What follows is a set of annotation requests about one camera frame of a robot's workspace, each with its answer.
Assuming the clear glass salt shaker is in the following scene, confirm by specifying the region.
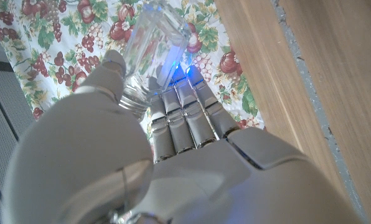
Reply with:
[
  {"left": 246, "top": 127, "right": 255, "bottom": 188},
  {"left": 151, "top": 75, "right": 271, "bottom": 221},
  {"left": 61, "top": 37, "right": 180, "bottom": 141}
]
[{"left": 118, "top": 0, "right": 192, "bottom": 121}]

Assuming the grey tape outline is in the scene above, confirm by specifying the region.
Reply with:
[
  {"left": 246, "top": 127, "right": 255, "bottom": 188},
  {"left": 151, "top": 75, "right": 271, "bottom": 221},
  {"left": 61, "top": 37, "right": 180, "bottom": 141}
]
[{"left": 270, "top": 0, "right": 370, "bottom": 224}]

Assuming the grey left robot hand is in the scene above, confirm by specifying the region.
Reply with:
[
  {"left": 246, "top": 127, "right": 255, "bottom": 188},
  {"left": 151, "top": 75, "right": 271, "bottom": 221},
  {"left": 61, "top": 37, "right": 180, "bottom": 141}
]
[{"left": 1, "top": 49, "right": 364, "bottom": 224}]

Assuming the floral fruit print backdrop cloth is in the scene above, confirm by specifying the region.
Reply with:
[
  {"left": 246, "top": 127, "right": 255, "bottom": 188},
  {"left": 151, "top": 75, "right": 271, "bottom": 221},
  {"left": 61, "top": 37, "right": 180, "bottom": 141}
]
[{"left": 0, "top": 0, "right": 266, "bottom": 162}]

